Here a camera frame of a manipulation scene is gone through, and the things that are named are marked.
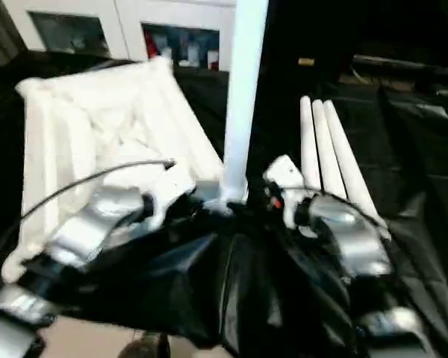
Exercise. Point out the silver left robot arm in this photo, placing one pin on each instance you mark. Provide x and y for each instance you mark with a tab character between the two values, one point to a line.
86	227

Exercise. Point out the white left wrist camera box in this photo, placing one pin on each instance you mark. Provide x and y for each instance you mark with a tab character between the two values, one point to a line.
168	190

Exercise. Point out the black mat cloth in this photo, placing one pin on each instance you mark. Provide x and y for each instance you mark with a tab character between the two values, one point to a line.
209	268

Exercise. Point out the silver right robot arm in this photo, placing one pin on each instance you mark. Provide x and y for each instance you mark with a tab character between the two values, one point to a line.
351	238

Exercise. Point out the grey metal bar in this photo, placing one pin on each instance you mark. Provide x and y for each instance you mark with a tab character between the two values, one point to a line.
403	63

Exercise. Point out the white plastic table top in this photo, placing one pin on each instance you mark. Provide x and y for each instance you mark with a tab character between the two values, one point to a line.
97	112

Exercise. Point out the white glass-door cabinet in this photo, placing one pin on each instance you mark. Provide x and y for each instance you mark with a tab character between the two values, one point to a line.
127	22

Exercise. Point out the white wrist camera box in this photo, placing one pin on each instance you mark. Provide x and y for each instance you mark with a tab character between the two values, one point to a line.
168	190
283	171

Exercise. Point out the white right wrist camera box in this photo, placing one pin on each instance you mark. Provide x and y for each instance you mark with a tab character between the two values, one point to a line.
283	171

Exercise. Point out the white plastic table leg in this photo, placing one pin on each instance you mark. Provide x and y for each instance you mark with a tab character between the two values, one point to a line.
326	149
343	149
246	93
309	149

